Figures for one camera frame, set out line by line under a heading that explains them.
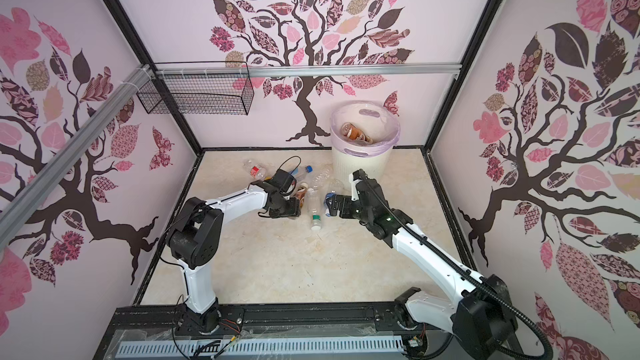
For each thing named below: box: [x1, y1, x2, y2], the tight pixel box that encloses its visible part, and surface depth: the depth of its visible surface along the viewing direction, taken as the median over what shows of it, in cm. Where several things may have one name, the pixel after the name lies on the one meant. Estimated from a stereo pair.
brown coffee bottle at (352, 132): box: [340, 122, 374, 145], surface depth 100 cm
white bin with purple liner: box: [330, 100, 401, 194], surface depth 99 cm
